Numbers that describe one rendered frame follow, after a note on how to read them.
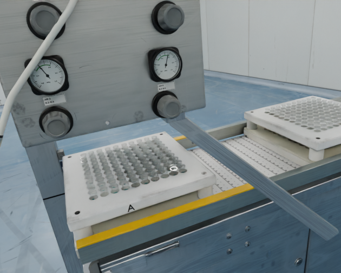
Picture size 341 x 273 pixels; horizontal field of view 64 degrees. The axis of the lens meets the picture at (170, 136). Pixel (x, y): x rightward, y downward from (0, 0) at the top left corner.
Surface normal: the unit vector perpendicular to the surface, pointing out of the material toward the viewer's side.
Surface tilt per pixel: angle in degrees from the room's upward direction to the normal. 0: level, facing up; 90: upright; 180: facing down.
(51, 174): 90
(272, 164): 0
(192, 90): 90
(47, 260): 0
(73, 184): 0
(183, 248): 90
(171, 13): 90
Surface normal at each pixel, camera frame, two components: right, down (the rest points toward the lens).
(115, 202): -0.11, -0.92
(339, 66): -0.87, 0.27
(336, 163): 0.36, 0.32
